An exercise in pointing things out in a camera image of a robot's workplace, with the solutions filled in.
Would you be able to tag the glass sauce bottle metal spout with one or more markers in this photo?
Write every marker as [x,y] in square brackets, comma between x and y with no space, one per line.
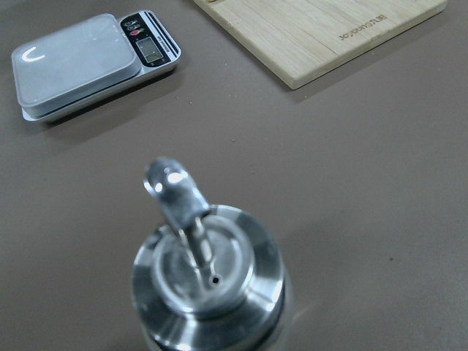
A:
[211,277]

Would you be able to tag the bamboo cutting board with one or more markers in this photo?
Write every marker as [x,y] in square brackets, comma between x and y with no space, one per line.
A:
[301,40]

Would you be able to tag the digital kitchen scale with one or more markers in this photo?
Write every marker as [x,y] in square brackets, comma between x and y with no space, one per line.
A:
[72,68]

